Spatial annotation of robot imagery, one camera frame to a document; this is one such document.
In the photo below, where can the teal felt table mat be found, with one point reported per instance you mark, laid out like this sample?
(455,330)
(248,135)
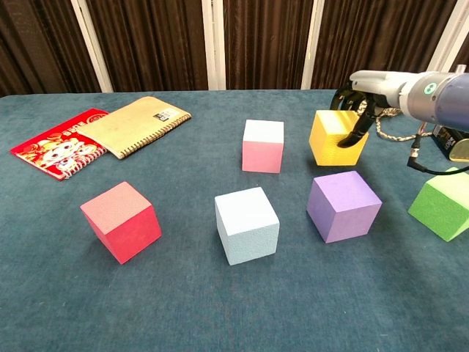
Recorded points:
(183,300)

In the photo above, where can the red spiral notebook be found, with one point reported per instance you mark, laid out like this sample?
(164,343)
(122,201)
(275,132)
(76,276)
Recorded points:
(51,150)

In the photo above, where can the black and gold tin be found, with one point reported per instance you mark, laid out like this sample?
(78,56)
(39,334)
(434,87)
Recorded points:
(452,144)

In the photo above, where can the pink foam cube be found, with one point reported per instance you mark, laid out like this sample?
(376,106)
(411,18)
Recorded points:
(262,154)

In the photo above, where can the purple foam cube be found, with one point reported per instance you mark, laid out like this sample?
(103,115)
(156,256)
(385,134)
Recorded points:
(340,209)

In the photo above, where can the green foam cube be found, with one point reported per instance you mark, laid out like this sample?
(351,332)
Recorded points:
(439,209)

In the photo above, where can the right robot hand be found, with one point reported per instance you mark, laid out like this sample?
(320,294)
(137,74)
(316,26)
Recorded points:
(377,82)

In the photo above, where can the dark brown curtain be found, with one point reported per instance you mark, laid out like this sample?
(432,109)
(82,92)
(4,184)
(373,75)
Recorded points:
(154,40)

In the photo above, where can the white metal frame post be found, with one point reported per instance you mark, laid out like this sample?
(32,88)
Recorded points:
(445,47)
(91,47)
(312,44)
(214,44)

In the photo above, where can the light blue foam cube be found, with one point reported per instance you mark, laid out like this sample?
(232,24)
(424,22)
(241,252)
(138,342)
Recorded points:
(245,227)

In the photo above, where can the red foam cube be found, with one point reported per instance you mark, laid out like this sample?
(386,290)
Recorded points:
(121,223)

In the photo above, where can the yellow foam cube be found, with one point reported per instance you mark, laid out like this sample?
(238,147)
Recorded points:
(328,146)

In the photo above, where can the tan kraft spiral notebook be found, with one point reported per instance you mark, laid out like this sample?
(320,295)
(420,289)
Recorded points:
(132,124)

